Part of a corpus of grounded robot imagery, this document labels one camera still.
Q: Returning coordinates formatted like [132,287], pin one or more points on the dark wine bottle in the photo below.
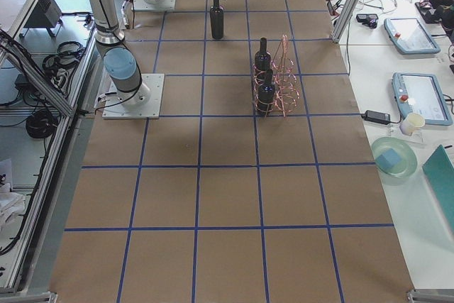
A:
[216,20]
[266,92]

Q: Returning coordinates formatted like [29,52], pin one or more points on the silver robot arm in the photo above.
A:
[118,60]

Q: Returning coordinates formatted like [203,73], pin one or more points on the dark wine bottle in basket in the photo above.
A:
[266,92]

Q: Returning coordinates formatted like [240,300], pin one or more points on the teach pendant far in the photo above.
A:
[410,36]

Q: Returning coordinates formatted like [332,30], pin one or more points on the teach pendant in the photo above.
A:
[410,36]
[421,94]

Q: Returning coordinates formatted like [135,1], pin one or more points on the black power brick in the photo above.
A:
[376,117]

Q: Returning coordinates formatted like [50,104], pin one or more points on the teach pendant near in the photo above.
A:
[421,94]

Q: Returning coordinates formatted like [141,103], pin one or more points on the white paper cup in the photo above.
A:
[412,123]

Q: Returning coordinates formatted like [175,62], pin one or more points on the blue foam block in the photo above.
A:
[389,161]

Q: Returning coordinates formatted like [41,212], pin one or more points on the green glass plate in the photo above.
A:
[402,148]

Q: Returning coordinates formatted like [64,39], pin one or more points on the teal board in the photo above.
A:
[438,170]

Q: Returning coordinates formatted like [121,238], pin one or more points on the copper wire wine basket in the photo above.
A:
[286,93]

